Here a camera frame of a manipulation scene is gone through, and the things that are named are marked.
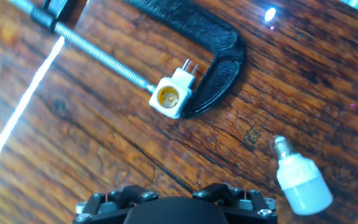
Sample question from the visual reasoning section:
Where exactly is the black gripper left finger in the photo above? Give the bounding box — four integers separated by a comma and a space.
73, 185, 160, 224

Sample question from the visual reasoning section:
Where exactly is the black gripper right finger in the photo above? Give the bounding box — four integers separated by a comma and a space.
193, 182, 278, 224

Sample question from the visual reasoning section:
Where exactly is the white LED light bulb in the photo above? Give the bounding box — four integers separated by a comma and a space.
273, 135, 334, 216

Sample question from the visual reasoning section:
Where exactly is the brown wooden board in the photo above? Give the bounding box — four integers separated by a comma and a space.
0, 0, 358, 224

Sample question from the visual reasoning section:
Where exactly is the white lamp socket adapter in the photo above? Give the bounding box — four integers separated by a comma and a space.
149, 58, 200, 119

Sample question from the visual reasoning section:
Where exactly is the black C-clamp with steel screw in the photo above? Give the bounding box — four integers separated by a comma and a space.
6, 0, 247, 119

